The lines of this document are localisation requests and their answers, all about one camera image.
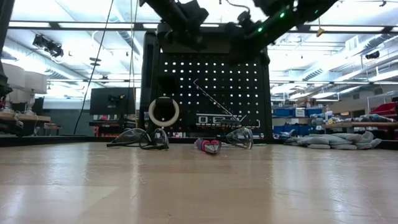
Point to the black ceiling camera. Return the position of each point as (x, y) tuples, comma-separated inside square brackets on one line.
[(48, 46), (372, 55)]

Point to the wooden workbench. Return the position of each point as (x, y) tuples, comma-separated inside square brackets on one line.
[(31, 117), (357, 125)]

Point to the red bin shelf rack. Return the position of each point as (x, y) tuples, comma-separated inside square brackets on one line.
[(385, 109)]

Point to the black pegboard bin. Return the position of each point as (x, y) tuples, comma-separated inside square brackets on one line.
[(167, 85)]

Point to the grey work glove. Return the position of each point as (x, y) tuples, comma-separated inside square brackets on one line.
[(367, 144), (342, 138)]

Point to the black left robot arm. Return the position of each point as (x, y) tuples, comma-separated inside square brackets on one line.
[(161, 9)]

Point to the white masking tape roll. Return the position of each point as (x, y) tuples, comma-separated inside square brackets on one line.
[(150, 112)]

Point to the black monitor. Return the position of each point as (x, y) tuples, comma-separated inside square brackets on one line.
[(102, 102)]

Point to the black pegboard cart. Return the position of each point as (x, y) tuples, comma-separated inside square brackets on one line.
[(267, 109)]

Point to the black clear safety glasses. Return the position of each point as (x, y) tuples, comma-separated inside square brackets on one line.
[(130, 137), (242, 137)]

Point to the yellow hanging tag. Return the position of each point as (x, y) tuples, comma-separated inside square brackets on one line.
[(320, 31)]

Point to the white cylindrical shade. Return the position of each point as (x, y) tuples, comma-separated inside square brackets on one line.
[(36, 82), (14, 76)]

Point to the blue storage bin rack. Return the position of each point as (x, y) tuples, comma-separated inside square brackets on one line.
[(281, 112)]

